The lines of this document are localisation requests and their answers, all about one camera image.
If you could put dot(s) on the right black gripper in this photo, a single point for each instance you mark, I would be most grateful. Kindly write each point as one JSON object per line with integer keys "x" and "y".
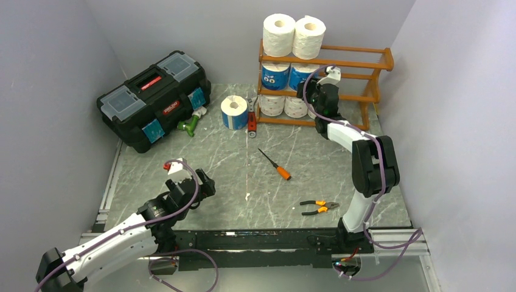
{"x": 311, "y": 86}

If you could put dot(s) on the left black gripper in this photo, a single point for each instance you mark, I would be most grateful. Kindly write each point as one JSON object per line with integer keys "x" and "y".
{"x": 207, "y": 186}

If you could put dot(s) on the white paper towel roll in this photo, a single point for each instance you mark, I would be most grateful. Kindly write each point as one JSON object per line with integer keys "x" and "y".
{"x": 308, "y": 37}
{"x": 295, "y": 107}
{"x": 278, "y": 34}

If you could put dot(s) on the blue monster-face roll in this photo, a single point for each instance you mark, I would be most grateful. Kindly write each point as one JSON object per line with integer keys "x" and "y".
{"x": 299, "y": 73}

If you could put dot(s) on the blue paper roll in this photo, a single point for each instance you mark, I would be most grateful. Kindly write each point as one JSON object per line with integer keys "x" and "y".
{"x": 274, "y": 75}

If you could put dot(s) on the white roll with red print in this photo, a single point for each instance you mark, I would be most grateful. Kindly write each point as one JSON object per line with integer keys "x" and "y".
{"x": 271, "y": 105}

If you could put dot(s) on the orange wooden shelf rack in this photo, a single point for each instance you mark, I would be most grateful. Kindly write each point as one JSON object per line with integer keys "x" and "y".
{"x": 360, "y": 70}

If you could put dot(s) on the white dotted roll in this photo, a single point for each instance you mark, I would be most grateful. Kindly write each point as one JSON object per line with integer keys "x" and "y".
{"x": 311, "y": 113}

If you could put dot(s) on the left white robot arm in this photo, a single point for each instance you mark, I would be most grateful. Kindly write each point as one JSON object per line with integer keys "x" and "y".
{"x": 147, "y": 231}

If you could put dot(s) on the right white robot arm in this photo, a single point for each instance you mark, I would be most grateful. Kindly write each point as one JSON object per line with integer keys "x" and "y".
{"x": 374, "y": 166}

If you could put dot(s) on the green small object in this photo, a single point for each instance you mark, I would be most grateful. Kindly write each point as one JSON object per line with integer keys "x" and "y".
{"x": 189, "y": 127}

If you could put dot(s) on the red adjustable wrench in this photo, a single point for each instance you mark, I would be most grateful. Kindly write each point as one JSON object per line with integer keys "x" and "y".
{"x": 252, "y": 121}

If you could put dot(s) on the black orange screwdriver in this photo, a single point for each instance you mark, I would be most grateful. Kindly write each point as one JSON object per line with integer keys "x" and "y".
{"x": 283, "y": 173}

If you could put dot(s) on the black plastic toolbox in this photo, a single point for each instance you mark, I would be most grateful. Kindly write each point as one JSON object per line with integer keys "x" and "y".
{"x": 151, "y": 104}

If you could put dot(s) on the orange black pliers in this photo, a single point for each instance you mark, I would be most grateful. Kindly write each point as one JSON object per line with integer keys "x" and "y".
{"x": 323, "y": 206}

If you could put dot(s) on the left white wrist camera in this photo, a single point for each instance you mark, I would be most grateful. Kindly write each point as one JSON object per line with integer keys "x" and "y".
{"x": 177, "y": 171}

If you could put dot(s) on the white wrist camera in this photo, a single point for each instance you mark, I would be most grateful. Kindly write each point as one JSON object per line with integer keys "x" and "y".
{"x": 177, "y": 171}
{"x": 332, "y": 77}

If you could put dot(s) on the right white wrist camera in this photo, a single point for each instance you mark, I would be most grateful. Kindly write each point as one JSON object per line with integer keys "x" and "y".
{"x": 332, "y": 77}

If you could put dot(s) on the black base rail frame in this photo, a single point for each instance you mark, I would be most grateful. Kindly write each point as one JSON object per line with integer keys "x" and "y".
{"x": 246, "y": 248}

